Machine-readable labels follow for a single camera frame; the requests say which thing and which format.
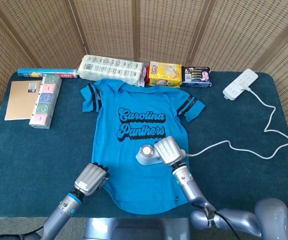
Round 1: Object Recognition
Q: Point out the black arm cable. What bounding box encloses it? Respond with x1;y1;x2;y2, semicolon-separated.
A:
215;211;237;240

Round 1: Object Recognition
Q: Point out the blue Carolina Panthers t-shirt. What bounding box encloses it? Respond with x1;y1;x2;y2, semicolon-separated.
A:
80;78;206;215

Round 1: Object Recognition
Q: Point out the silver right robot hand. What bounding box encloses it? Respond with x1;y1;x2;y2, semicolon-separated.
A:
153;136;184;168

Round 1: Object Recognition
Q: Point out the blue plastic food wrap box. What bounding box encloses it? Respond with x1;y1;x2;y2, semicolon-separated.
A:
17;67;79;80

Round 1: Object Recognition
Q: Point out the yellow Lipo biscuit pack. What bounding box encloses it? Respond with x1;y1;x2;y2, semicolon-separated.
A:
147;61;183;88

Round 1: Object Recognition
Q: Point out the white cable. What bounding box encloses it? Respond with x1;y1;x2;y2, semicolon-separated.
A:
183;81;288;160

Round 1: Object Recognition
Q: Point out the grey-blue robot torso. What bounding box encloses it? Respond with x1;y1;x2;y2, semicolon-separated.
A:
83;217;192;240

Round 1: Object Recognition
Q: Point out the white toilet paper pack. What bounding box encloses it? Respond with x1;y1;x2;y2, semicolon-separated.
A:
76;54;146;88

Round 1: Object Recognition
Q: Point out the wicker folding screen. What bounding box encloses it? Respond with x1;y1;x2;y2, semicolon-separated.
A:
0;0;288;163

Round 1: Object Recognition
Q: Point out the dark teal table cover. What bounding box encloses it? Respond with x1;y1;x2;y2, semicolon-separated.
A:
0;71;288;219

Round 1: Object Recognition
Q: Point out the pastel pocket tissue pack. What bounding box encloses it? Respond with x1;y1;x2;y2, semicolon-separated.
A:
28;74;62;130

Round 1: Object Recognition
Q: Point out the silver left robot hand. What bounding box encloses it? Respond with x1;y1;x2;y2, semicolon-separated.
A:
73;162;109;197

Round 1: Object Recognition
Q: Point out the brown paper notebook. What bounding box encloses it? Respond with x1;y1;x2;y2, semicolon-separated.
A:
4;79;42;121

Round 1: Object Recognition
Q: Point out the white power strip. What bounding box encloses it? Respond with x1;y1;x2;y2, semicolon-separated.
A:
222;68;259;101

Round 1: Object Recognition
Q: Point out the dark blue sanitary pad pack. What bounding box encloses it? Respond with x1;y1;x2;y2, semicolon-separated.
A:
180;65;213;88

